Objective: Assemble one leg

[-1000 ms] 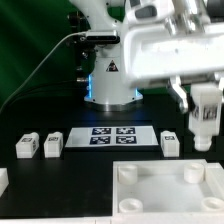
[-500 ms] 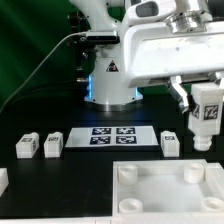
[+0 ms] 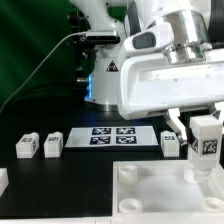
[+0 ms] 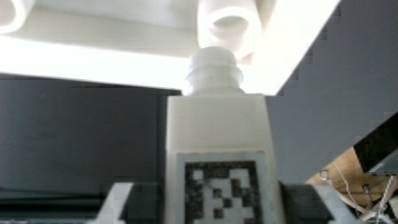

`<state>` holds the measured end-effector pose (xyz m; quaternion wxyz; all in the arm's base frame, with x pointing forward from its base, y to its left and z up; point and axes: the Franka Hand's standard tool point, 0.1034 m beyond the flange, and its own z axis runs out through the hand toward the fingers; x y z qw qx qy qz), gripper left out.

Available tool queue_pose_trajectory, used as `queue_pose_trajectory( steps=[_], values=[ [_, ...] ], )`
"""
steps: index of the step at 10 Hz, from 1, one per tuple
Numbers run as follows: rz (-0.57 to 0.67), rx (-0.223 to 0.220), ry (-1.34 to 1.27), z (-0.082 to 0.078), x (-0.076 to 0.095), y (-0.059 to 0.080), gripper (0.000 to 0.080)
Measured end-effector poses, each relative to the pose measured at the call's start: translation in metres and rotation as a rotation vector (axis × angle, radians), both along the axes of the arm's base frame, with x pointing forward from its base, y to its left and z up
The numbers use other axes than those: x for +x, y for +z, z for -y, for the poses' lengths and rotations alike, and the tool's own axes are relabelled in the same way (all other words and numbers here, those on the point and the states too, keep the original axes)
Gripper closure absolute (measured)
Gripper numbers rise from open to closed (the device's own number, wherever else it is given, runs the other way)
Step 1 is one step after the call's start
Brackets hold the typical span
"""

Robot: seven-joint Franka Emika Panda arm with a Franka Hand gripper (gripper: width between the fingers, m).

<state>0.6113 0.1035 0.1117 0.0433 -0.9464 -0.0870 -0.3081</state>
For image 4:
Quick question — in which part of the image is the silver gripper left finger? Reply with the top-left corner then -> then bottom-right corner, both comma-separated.
87,182 -> 135,224

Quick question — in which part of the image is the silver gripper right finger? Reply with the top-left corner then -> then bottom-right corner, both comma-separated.
313,185 -> 362,224

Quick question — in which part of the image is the white leg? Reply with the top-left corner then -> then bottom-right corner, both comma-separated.
165,47 -> 286,224

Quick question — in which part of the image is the white square tabletop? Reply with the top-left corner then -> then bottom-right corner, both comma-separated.
0,0 -> 341,95

